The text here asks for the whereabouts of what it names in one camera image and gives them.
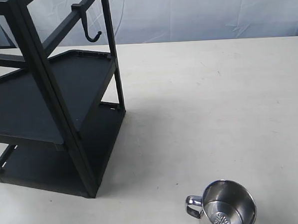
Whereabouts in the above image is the stainless steel cup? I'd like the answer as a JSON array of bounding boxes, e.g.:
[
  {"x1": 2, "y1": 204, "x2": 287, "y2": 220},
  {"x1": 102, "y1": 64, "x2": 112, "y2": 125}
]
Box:
[{"x1": 185, "y1": 179, "x2": 257, "y2": 224}]

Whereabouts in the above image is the black three-tier rack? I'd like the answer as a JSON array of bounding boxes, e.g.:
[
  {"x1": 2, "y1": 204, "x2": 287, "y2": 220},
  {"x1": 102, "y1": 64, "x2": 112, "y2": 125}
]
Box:
[{"x1": 0, "y1": 0, "x2": 126, "y2": 198}]

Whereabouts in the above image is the black hook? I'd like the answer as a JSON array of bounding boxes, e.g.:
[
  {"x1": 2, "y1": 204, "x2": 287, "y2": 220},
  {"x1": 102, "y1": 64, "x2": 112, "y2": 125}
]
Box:
[{"x1": 71, "y1": 4, "x2": 102, "y2": 43}]

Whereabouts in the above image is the white backdrop cloth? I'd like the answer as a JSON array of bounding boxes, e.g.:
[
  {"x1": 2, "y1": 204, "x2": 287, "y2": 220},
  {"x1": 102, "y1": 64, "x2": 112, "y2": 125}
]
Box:
[{"x1": 0, "y1": 0, "x2": 298, "y2": 48}]

